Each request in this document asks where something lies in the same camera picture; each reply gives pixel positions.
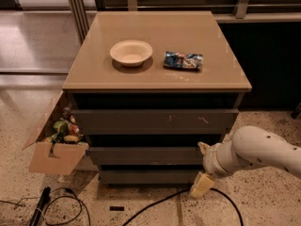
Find grey bottom drawer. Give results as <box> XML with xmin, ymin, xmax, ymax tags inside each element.
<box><xmin>99</xmin><ymin>170</ymin><xmax>198</xmax><ymax>185</ymax></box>

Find blue crumpled chip bag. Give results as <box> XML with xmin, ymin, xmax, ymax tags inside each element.
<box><xmin>164</xmin><ymin>52</ymin><xmax>203</xmax><ymax>71</ymax></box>

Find small black floor tag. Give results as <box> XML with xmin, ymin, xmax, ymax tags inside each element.
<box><xmin>109</xmin><ymin>206</ymin><xmax>124</xmax><ymax>211</ymax></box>

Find cardboard box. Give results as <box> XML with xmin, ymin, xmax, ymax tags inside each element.
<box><xmin>24</xmin><ymin>91</ymin><xmax>88</xmax><ymax>175</ymax></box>

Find toy items in box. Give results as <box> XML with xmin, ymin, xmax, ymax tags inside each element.
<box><xmin>43</xmin><ymin>106</ymin><xmax>83</xmax><ymax>144</ymax></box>

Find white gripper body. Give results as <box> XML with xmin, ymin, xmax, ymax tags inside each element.
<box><xmin>202</xmin><ymin>141</ymin><xmax>240</xmax><ymax>178</ymax></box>

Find white paper bowl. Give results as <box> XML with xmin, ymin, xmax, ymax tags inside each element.
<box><xmin>110</xmin><ymin>40</ymin><xmax>152</xmax><ymax>67</ymax></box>

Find grey drawer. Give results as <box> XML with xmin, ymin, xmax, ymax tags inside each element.
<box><xmin>73</xmin><ymin>109</ymin><xmax>238</xmax><ymax>135</ymax></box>
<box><xmin>88</xmin><ymin>147</ymin><xmax>204</xmax><ymax>166</ymax></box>
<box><xmin>99</xmin><ymin>170</ymin><xmax>198</xmax><ymax>185</ymax></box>

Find black rod on floor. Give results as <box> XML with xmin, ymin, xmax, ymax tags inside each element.
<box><xmin>27</xmin><ymin>186</ymin><xmax>51</xmax><ymax>226</ymax></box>

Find thick black cable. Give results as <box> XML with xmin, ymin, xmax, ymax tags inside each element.
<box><xmin>121</xmin><ymin>186</ymin><xmax>245</xmax><ymax>226</ymax></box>

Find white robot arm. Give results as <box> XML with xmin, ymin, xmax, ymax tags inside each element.
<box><xmin>189</xmin><ymin>126</ymin><xmax>301</xmax><ymax>199</ymax></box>

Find grey top drawer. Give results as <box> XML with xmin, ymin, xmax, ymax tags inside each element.
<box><xmin>73</xmin><ymin>109</ymin><xmax>238</xmax><ymax>135</ymax></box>

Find thin black cable loop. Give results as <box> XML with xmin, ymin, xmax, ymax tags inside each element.
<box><xmin>0</xmin><ymin>186</ymin><xmax>92</xmax><ymax>226</ymax></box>

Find grey drawer cabinet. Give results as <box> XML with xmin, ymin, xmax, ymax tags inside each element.
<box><xmin>63</xmin><ymin>11</ymin><xmax>251</xmax><ymax>172</ymax></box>

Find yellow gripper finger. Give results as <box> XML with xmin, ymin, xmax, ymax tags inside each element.
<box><xmin>189</xmin><ymin>172</ymin><xmax>215</xmax><ymax>199</ymax></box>
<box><xmin>198</xmin><ymin>141</ymin><xmax>210</xmax><ymax>155</ymax></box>

